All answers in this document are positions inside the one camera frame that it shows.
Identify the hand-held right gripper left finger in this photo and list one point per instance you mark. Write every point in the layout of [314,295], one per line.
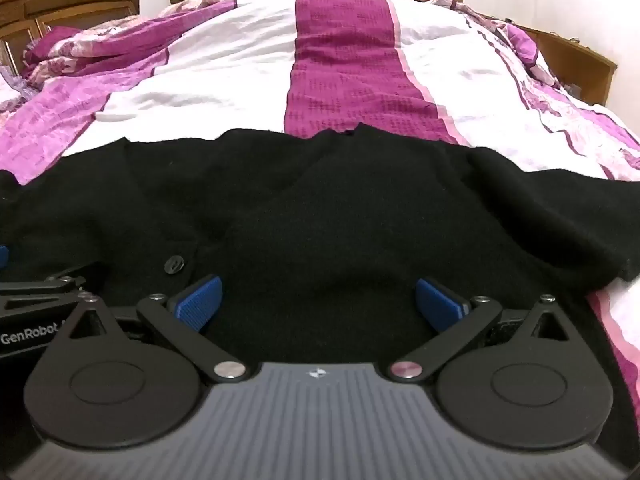
[200,305]

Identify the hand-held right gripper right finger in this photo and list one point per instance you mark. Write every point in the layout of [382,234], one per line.
[440,304]

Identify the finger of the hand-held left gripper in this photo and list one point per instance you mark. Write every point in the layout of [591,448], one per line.
[3,257]
[40,292]

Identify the black knit cardigan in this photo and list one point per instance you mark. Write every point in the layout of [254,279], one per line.
[325,210]

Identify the lilac pillow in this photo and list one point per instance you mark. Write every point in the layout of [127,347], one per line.
[12,90]

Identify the purple and white blanket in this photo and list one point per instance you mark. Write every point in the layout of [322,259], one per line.
[225,60]

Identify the wooden headboard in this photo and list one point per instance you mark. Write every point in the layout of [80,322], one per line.
[65,0]

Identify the long wooden cabinet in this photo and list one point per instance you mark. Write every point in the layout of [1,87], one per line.
[575,57]

